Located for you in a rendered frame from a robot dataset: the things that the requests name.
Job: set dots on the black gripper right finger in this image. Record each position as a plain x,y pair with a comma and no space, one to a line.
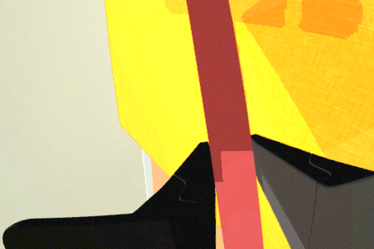
319,203

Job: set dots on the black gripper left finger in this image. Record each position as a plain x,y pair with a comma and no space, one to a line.
181,215

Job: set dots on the pink square lid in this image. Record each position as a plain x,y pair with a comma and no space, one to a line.
227,122

